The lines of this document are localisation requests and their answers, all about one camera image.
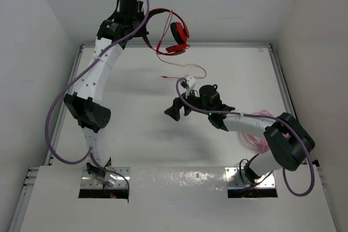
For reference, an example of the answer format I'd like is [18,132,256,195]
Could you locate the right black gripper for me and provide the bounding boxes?
[165,84,212,120]

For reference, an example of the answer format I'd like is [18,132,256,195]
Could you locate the red headphone cable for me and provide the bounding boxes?
[156,9,207,80]

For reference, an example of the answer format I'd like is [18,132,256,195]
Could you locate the red black headphones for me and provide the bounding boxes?
[142,8,190,56]

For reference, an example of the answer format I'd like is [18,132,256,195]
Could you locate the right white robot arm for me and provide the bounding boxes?
[164,85,315,183]

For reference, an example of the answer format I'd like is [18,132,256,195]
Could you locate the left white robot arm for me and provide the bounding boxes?
[64,0,145,186]

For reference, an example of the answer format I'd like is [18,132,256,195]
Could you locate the pink headphones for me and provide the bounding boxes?
[238,109,272,153]

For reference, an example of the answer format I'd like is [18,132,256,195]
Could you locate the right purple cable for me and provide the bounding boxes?
[176,78,316,197]

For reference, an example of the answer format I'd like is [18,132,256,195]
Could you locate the purple cable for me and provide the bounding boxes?
[45,0,151,195]
[176,78,316,197]

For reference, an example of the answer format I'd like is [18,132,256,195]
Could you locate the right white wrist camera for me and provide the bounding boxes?
[181,74,196,93]

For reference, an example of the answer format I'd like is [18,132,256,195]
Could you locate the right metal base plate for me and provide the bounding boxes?
[225,166,276,190]

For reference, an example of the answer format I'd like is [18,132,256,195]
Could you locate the metal base plate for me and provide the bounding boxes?
[225,166,276,190]
[80,167,131,190]

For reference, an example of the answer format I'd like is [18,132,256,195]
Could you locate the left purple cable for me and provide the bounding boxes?
[45,0,151,195]

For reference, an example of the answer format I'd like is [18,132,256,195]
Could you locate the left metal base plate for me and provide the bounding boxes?
[80,167,131,190]

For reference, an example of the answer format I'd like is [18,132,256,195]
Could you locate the aluminium table frame rail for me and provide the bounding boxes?
[18,46,331,231]

